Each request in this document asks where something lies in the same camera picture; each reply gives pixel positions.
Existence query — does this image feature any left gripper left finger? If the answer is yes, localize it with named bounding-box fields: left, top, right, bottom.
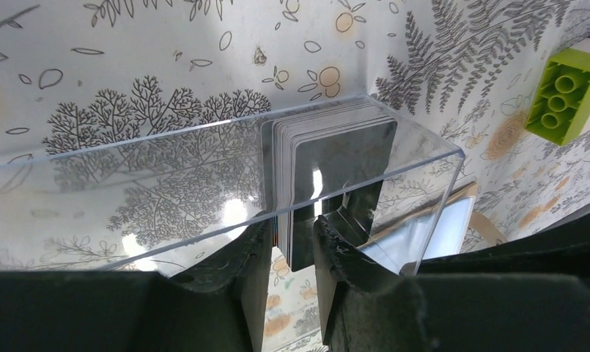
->
left=0, top=221, right=273, bottom=351

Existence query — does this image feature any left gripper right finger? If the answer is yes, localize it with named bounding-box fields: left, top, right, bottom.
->
left=314, top=218, right=590, bottom=351

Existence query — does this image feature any clear acrylic card box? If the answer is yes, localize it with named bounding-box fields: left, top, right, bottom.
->
left=0, top=89, right=465, bottom=276

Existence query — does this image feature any black credit card stack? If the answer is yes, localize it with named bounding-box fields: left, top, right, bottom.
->
left=259, top=99, right=399, bottom=272

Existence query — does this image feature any tan card holder wallet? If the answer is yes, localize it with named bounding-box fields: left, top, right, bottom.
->
left=358, top=182, right=508, bottom=275

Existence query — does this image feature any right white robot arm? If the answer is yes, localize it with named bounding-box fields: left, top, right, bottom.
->
left=418, top=213, right=590, bottom=278

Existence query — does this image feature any green purple toy brick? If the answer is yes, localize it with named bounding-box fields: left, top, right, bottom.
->
left=525, top=36, right=590, bottom=146

